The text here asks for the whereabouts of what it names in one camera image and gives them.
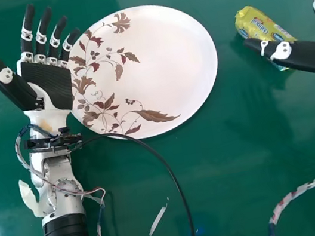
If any white tape strip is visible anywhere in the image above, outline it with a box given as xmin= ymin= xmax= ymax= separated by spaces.
xmin=144 ymin=203 xmax=174 ymax=236

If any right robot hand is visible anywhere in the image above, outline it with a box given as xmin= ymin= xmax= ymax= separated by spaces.
xmin=236 ymin=0 xmax=315 ymax=88

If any white plate brown leaf pattern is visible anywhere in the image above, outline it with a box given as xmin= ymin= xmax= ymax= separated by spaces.
xmin=57 ymin=0 xmax=229 ymax=150

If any yellow-green biscuit packet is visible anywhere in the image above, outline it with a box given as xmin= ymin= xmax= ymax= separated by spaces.
xmin=232 ymin=0 xmax=303 ymax=79

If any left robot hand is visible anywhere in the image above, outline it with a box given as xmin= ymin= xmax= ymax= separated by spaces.
xmin=0 ymin=0 xmax=97 ymax=142

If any black cable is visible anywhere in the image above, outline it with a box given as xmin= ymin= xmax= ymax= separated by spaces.
xmin=69 ymin=122 xmax=196 ymax=236

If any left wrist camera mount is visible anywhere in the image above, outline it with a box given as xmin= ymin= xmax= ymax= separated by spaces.
xmin=23 ymin=123 xmax=85 ymax=160

